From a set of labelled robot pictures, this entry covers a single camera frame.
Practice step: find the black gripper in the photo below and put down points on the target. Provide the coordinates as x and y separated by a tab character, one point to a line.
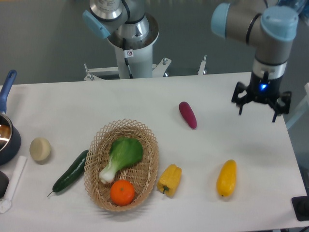
263	91

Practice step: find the yellow mango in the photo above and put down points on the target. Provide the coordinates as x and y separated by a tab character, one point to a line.
227	179

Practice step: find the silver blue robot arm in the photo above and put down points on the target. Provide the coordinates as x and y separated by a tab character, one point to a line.
271	30

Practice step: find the purple sweet potato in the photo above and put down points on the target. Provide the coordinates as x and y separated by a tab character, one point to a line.
188	114

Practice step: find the blue plastic bag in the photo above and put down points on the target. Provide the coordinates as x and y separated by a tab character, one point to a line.
296	5

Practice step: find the black device at corner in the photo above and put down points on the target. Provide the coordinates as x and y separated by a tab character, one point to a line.
301	207

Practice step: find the yellow bell pepper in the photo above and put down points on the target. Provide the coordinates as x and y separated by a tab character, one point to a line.
170	180

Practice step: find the green bok choy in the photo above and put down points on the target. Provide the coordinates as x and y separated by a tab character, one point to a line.
124	152

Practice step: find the woven wicker basket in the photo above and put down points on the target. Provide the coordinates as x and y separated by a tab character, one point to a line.
141	175

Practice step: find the orange mandarin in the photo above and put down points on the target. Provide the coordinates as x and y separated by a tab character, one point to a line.
122	193

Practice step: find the dark green cucumber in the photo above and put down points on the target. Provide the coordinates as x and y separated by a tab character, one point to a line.
71	175

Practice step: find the beige round potato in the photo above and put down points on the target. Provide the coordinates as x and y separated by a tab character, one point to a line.
40	149

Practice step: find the blue saucepan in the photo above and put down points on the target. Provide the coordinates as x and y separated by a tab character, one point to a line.
10	139

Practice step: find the dark round object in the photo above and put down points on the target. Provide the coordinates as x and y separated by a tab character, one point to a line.
4	182

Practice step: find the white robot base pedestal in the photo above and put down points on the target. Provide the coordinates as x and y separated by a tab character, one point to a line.
129	29

